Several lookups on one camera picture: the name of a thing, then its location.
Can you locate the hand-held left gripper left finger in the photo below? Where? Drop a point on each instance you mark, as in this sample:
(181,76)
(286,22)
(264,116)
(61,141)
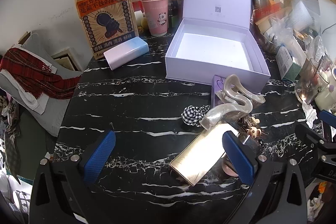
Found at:
(101,158)

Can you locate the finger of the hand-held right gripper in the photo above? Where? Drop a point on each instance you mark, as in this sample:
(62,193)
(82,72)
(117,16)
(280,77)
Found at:
(307,134)
(328,116)

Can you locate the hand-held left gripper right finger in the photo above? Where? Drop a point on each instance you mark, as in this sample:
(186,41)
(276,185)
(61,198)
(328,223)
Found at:
(237,158)

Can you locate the pink round compact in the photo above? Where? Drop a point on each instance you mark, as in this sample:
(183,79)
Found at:
(228,170)

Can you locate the smoky hair clip with charms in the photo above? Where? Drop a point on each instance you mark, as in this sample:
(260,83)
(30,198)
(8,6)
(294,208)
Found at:
(253,145)

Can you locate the gold rectangular stand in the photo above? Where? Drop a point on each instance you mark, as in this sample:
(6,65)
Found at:
(197,158)

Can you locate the pearly wavy hair claw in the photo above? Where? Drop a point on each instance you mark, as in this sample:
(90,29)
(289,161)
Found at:
(231,106)

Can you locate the black-white checkered scrunchie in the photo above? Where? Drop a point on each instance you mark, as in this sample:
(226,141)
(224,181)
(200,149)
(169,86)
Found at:
(194,115)

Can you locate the small purple box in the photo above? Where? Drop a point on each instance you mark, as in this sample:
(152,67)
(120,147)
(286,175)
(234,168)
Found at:
(216,90)

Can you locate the lavender gift box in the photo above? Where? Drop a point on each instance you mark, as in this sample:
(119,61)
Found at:
(210,48)

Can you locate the white ceramic teapot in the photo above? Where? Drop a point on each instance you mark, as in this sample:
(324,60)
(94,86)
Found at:
(325,98)

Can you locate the crumpled white tissue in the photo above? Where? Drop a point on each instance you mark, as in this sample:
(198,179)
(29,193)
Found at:
(309,111)

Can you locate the clear glass cup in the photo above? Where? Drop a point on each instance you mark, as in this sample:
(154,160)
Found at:
(307,82)

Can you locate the white and green carton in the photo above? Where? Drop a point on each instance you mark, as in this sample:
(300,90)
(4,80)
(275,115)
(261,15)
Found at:
(286,61)

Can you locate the white cloth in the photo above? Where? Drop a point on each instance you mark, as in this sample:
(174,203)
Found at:
(29,102)

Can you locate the pile of clothes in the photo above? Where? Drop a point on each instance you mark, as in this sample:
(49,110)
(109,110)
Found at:
(10,134)

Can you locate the clear plastic bag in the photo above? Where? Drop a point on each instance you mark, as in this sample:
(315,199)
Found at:
(281,29)

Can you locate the white paper leaflet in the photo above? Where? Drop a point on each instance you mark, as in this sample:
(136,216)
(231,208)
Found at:
(300,14)

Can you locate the red plaid scarf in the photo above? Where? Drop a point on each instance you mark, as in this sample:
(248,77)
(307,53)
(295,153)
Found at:
(34,74)

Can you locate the pastel gradient box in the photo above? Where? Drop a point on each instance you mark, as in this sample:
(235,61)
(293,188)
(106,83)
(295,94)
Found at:
(126,53)

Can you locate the red foil packet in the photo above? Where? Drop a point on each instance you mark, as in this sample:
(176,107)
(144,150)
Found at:
(270,10)

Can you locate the brown printed paper bag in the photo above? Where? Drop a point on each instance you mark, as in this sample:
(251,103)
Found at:
(105,16)

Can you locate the pink panda paper cup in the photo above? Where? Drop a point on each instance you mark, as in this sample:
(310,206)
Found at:
(156,19)

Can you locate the dark glass bottle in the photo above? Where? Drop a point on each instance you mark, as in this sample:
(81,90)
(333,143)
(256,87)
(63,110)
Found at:
(175,11)

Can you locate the wooden picture frame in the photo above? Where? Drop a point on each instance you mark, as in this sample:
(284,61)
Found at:
(67,58)

